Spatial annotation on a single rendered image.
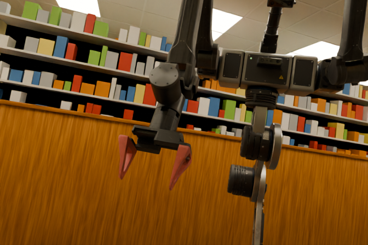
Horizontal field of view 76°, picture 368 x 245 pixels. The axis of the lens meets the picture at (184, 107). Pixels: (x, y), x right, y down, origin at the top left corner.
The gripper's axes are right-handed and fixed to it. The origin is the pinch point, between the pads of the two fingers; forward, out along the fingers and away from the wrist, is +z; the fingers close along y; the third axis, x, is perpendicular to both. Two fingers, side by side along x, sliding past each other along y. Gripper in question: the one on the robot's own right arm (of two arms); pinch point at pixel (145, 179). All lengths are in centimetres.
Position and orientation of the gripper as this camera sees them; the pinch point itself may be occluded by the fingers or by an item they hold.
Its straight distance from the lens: 46.2
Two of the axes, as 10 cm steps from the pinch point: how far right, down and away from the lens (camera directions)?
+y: 9.7, 1.4, -2.0
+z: -2.3, 8.0, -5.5
